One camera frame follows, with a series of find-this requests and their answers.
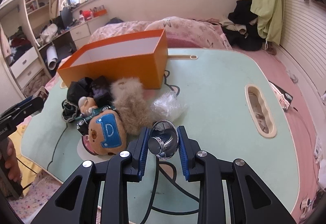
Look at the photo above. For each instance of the red container on sill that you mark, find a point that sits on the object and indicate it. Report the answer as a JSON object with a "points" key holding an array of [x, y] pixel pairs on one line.
{"points": [[85, 15]]}

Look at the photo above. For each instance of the clear plastic wrap ball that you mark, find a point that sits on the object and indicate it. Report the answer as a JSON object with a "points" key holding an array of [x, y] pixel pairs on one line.
{"points": [[168, 107]]}

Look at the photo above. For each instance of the dark pink pillow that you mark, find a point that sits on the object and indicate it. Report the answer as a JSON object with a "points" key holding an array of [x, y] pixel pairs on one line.
{"points": [[177, 42]]}

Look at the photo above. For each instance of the rolled white paper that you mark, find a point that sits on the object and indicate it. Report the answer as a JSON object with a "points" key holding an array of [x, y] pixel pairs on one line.
{"points": [[52, 58]]}

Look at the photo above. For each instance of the white helmet doll figure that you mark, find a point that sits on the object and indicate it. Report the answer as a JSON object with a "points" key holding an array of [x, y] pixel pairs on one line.
{"points": [[86, 105]]}

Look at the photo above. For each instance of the shiny metal funnel cup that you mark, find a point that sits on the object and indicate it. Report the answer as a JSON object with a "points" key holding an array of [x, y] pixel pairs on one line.
{"points": [[163, 139]]}

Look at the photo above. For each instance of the white drawer desk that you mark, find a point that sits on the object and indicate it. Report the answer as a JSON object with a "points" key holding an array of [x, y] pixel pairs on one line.
{"points": [[35, 59]]}

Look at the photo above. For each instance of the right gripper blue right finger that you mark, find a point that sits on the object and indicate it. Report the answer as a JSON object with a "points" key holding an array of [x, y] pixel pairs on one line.
{"points": [[223, 183]]}

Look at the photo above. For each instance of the person left hand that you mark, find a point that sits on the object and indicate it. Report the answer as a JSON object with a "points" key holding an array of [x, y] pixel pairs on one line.
{"points": [[12, 163]]}

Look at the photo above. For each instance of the green cartoon lap table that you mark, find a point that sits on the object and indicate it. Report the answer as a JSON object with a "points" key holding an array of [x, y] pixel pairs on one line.
{"points": [[211, 85]]}

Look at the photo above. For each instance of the black lace satin cloth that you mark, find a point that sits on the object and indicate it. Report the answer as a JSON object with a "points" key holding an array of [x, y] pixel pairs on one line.
{"points": [[76, 90]]}

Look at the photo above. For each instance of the brown fluffy fur ball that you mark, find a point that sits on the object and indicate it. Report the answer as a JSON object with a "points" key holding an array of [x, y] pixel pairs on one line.
{"points": [[134, 113]]}

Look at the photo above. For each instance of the white fluffy fur ball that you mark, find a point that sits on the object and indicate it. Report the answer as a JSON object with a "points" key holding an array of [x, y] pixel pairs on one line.
{"points": [[127, 87]]}

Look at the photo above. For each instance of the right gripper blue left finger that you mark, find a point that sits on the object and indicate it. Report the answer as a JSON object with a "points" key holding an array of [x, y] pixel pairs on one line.
{"points": [[76, 201]]}

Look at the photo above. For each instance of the black leather pouch red clasp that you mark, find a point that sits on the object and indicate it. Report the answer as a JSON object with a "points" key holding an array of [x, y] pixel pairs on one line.
{"points": [[101, 91]]}

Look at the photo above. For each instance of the black clothes pile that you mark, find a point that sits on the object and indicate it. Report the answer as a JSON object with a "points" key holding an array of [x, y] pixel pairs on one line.
{"points": [[241, 27]]}

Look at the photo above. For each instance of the brown playing card box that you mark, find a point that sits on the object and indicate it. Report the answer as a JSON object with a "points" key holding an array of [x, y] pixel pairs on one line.
{"points": [[42, 93]]}

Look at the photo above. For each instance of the pink floral quilt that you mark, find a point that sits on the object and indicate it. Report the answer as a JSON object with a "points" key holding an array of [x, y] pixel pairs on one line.
{"points": [[209, 36]]}

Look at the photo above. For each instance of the green toy car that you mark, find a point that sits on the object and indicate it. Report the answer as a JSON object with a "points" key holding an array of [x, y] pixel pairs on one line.
{"points": [[84, 119]]}

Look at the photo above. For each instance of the orange cardboard box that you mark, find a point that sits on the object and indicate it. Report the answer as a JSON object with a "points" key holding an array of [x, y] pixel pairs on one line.
{"points": [[142, 55]]}

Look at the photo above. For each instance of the brown bear plush toy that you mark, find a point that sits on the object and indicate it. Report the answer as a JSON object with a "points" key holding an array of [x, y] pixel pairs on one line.
{"points": [[106, 134]]}

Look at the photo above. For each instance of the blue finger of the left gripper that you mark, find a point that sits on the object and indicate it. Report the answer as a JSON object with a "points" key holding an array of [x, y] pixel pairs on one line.
{"points": [[23, 109]]}

